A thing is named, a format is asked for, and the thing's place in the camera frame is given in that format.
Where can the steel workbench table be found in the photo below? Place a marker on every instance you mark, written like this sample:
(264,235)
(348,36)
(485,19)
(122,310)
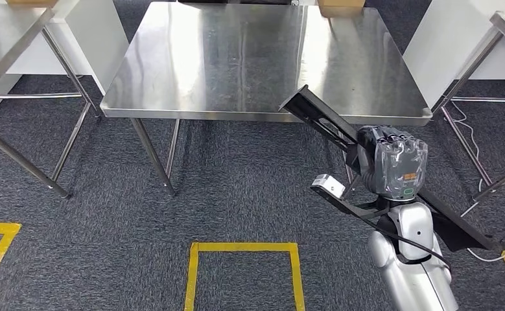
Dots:
(235,60)

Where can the steel table with panel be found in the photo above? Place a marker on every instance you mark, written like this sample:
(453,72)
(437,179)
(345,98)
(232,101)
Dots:
(3,38)

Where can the white partition panel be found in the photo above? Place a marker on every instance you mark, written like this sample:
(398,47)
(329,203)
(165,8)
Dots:
(449,34)
(89,38)

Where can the black camera bracket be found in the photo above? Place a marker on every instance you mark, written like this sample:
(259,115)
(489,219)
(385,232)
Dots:
(355,209)

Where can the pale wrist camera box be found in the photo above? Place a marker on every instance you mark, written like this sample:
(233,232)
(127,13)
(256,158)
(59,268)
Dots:
(329,185)

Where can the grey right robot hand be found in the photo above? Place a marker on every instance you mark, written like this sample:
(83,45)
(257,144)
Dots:
(400,167)

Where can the long black plastic part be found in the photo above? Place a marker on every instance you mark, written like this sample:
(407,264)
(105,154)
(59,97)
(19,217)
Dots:
(321,113)

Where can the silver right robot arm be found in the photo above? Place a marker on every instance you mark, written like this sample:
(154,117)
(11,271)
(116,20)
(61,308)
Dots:
(415,232)

